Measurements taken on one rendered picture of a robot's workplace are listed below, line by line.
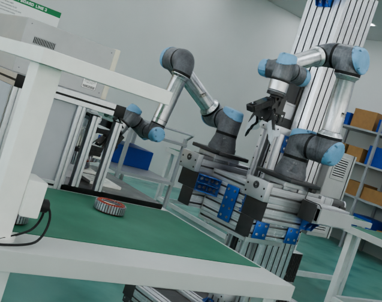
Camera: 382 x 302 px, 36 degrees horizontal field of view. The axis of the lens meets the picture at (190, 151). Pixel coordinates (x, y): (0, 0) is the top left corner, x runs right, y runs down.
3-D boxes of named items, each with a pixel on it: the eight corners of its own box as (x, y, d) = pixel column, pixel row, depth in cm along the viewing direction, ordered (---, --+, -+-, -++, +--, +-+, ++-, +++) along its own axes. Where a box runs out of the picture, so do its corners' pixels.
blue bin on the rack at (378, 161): (381, 169, 908) (387, 151, 907) (399, 175, 878) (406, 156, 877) (363, 163, 885) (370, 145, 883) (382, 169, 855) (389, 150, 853)
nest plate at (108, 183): (105, 180, 264) (106, 178, 264) (120, 190, 252) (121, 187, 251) (75, 174, 255) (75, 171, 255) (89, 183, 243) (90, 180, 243)
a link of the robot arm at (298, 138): (292, 154, 286) (301, 127, 285) (315, 162, 277) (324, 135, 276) (278, 150, 277) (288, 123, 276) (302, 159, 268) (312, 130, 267)
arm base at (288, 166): (287, 174, 288) (294, 155, 288) (310, 183, 277) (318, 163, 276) (267, 169, 278) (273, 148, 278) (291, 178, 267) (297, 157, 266)
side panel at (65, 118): (56, 188, 223) (83, 106, 221) (59, 190, 220) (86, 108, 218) (-16, 173, 206) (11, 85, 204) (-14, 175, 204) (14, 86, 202)
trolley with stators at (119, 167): (110, 208, 604) (140, 114, 598) (160, 244, 523) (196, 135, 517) (56, 199, 569) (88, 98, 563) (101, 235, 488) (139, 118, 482)
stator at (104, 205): (97, 204, 216) (100, 195, 215) (126, 214, 215) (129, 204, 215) (89, 208, 204) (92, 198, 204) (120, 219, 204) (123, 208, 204)
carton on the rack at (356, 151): (360, 163, 940) (364, 150, 939) (374, 167, 918) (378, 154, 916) (344, 157, 916) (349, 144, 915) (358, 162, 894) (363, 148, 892)
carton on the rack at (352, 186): (351, 193, 939) (355, 180, 938) (373, 201, 906) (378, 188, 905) (336, 189, 915) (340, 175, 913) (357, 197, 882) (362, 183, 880)
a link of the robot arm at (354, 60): (314, 160, 278) (346, 45, 270) (342, 169, 268) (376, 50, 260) (300, 159, 269) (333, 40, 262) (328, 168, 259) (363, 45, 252)
